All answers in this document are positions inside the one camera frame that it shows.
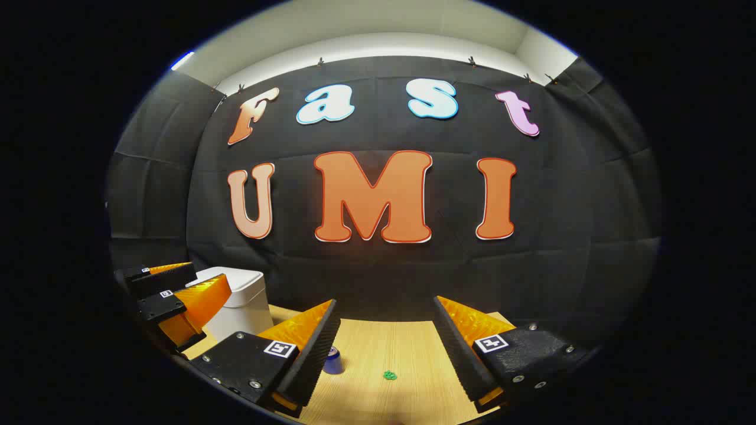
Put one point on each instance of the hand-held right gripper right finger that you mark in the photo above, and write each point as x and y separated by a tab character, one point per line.
463	360

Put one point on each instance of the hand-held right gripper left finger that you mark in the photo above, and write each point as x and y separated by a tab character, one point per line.
307	360

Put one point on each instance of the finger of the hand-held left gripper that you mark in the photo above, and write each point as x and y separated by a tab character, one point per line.
177	310
162	282

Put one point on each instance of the white desktop garbage bin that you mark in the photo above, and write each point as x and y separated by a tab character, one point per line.
242	295

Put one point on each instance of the green paper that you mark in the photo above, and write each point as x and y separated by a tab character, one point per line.
390	375

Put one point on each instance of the wooden desktop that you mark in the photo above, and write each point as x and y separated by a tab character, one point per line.
390	342

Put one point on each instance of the black backdrop cloth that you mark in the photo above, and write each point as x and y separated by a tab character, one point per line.
413	271

